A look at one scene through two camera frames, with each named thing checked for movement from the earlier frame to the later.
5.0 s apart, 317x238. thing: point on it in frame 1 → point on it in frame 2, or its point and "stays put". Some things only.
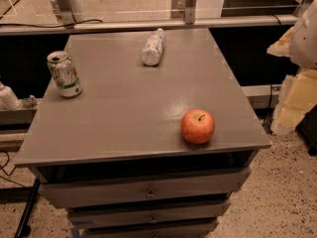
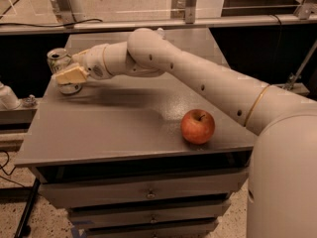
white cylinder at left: (8, 99) stays put
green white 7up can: (66, 78) stays put
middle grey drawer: (147, 213) stays put
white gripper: (305, 39) → (92, 62)
